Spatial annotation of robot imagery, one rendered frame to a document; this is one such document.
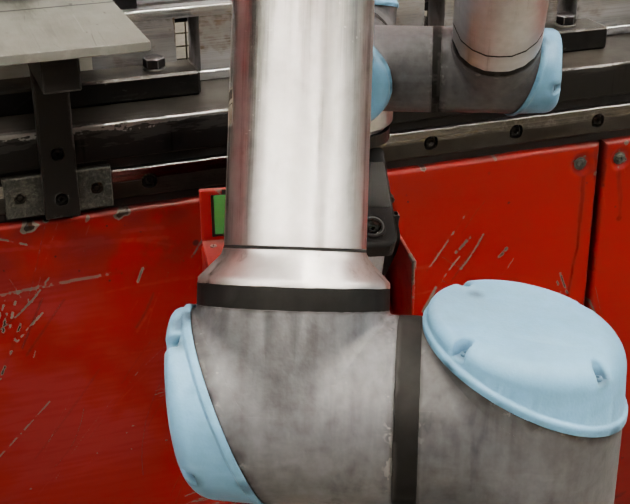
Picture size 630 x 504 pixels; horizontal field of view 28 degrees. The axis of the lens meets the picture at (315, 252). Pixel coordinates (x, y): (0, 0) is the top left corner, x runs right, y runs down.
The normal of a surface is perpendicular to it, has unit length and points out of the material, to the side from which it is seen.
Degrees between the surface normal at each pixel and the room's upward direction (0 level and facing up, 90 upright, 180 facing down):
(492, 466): 87
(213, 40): 90
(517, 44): 126
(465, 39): 117
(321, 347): 67
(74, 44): 0
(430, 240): 90
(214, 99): 0
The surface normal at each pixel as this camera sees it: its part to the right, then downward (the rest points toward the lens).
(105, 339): 0.34, 0.39
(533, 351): 0.12, -0.90
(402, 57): -0.08, -0.11
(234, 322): -0.53, -0.02
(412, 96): -0.08, 0.76
